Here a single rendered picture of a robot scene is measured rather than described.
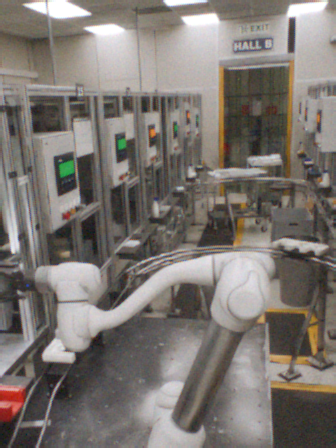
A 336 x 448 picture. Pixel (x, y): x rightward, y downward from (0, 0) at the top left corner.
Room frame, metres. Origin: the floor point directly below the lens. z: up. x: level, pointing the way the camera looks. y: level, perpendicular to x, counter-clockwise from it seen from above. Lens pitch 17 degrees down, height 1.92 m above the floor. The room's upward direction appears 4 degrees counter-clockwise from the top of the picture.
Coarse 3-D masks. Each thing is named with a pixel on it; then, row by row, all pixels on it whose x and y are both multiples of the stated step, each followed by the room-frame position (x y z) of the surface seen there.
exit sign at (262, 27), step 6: (240, 24) 9.62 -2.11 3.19; (246, 24) 9.60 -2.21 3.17; (252, 24) 9.57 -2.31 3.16; (258, 24) 9.54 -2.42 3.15; (264, 24) 9.52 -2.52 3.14; (240, 30) 9.62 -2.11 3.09; (246, 30) 9.60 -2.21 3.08; (252, 30) 9.57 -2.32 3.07; (258, 30) 9.54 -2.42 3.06; (264, 30) 9.52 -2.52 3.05
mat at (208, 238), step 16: (240, 208) 8.50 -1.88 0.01; (224, 224) 7.40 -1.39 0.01; (240, 224) 7.34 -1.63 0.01; (208, 240) 6.54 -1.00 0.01; (224, 240) 6.49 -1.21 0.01; (240, 240) 6.47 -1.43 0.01; (192, 288) 4.75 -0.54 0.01; (208, 288) 4.72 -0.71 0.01; (176, 304) 4.35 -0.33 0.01; (192, 304) 4.33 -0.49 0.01; (208, 304) 4.31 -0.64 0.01
